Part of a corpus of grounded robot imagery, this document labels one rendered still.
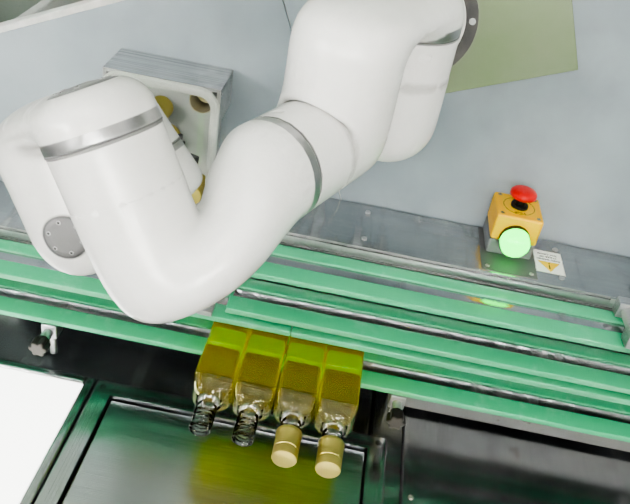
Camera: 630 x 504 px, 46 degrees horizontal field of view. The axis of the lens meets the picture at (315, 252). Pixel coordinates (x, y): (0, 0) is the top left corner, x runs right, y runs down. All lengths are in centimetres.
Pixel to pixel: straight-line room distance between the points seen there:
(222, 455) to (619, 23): 82
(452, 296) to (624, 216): 32
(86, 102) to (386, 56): 22
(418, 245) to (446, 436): 35
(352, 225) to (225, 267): 65
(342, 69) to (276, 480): 71
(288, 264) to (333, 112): 52
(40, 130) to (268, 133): 15
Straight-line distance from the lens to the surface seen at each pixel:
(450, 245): 116
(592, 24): 111
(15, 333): 140
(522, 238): 113
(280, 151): 54
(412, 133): 71
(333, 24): 58
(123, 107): 51
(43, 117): 52
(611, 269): 124
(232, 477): 113
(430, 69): 68
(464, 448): 130
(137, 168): 51
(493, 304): 110
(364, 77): 58
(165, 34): 115
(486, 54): 100
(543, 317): 112
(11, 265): 121
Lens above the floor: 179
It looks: 55 degrees down
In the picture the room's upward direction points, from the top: 167 degrees counter-clockwise
